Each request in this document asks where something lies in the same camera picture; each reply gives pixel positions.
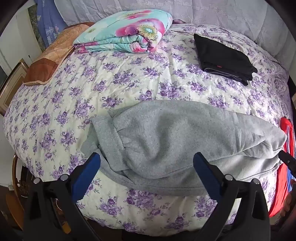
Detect purple floral bedspread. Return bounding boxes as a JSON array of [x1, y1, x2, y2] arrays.
[[2, 23, 293, 233]]

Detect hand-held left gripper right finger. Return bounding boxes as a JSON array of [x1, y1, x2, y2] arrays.
[[193, 152, 271, 241]]

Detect teal pink floral folded blanket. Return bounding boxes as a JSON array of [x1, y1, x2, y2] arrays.
[[73, 9, 173, 54]]

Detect grey embroidered cover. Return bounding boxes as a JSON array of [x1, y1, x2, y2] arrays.
[[54, 0, 292, 67]]

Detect wooden picture frame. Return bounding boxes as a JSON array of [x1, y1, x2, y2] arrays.
[[0, 59, 29, 116]]

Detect wooden chair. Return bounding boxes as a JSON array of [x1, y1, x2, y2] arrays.
[[5, 153, 30, 220]]

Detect black folded pants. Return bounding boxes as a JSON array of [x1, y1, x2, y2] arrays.
[[193, 34, 258, 86]]

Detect brown quilted cushion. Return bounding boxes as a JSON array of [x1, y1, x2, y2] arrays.
[[23, 22, 95, 86]]

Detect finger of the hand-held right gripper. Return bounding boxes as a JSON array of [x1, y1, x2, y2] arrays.
[[278, 150, 296, 179]]

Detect blue printed cloth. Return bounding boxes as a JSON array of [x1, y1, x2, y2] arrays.
[[35, 0, 67, 48]]

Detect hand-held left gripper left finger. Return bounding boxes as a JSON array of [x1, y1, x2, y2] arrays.
[[23, 152, 102, 241]]

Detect red blue white garment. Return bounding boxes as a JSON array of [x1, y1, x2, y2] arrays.
[[268, 117, 296, 217]]

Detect grey pants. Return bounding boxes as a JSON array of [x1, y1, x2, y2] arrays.
[[81, 100, 287, 197]]

